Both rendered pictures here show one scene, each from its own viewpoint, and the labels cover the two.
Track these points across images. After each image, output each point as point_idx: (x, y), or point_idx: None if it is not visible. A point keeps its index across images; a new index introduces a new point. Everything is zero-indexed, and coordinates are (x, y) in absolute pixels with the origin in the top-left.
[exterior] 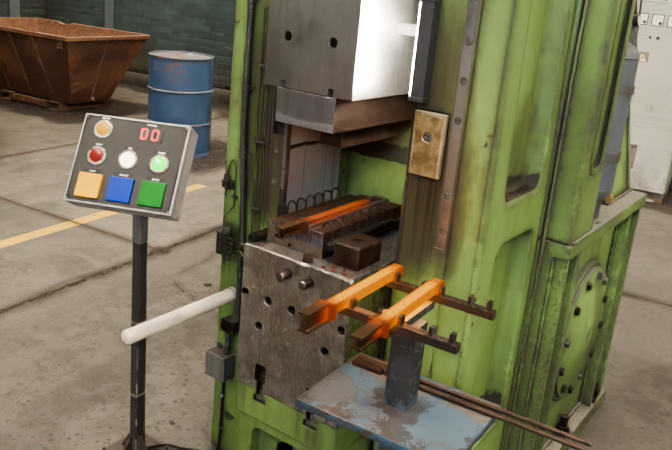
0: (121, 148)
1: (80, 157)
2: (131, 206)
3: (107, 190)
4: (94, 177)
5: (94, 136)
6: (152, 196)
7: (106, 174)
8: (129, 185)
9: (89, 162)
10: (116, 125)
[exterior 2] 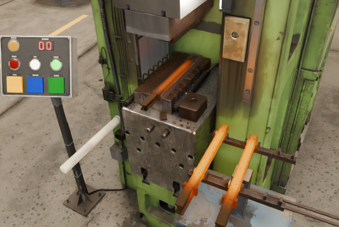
0: (29, 57)
1: (4, 66)
2: (45, 94)
3: (27, 87)
4: (16, 79)
5: (9, 51)
6: (57, 87)
7: (24, 75)
8: (40, 81)
9: (11, 69)
10: (21, 42)
